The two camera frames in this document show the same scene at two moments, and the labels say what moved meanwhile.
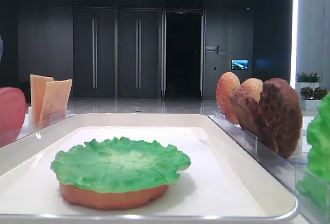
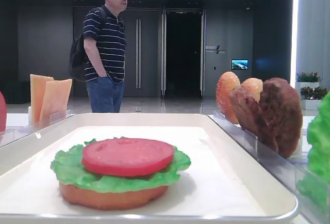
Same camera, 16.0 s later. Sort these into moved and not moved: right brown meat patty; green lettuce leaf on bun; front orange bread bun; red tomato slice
Moved: red tomato slice
Not moved: green lettuce leaf on bun; right brown meat patty; front orange bread bun
